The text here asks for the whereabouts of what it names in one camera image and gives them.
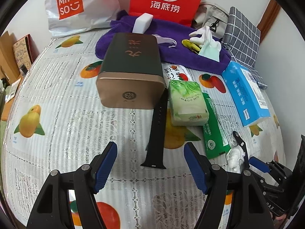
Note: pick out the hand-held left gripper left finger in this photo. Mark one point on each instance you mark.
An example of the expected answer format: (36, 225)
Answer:
(104, 169)

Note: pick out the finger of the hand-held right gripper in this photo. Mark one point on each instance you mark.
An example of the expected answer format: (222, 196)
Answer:
(244, 152)
(259, 165)

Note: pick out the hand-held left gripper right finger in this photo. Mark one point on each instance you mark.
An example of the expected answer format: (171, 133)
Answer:
(195, 169)

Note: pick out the white wrapper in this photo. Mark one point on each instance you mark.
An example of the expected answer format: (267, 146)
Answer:
(233, 159)

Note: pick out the dark green packet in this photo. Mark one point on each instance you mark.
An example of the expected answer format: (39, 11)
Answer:
(214, 133)

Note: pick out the blue tissue pack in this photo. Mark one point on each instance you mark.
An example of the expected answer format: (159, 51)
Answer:
(243, 93)

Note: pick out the light green tissue pack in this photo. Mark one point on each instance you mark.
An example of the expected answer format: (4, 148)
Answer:
(188, 100)

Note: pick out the fruit printed tissue pack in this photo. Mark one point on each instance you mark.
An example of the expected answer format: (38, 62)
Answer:
(176, 72)

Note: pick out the pale green cloth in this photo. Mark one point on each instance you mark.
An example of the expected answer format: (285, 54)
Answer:
(211, 51)

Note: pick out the small yellow duffel bag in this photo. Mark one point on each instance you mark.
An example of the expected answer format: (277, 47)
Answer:
(190, 45)

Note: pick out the white sock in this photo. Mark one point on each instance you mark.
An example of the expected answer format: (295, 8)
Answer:
(202, 34)

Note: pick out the white tissue pack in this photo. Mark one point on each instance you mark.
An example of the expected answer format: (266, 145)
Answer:
(143, 23)

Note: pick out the fruit printed tablecloth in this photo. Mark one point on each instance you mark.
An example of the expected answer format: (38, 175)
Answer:
(71, 128)

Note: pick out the dark green tin box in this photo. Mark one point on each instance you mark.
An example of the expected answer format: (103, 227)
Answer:
(128, 62)

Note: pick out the purple towel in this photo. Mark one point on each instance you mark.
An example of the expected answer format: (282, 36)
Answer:
(176, 50)

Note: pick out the clear plastic wrapper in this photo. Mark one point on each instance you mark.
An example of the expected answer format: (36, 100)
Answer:
(166, 40)

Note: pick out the beige canvas bag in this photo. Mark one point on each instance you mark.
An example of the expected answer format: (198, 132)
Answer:
(214, 16)

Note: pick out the brown patterned box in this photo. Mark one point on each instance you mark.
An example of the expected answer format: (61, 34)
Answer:
(22, 52)

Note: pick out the wooden headboard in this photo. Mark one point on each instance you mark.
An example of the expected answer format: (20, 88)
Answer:
(7, 57)

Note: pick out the white plastic shopping bag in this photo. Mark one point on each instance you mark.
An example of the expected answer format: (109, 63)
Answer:
(90, 9)

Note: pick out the red paper bag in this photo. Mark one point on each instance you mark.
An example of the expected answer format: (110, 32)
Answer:
(166, 4)

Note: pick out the brown wooden door frame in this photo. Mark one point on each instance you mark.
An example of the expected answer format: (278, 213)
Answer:
(269, 14)

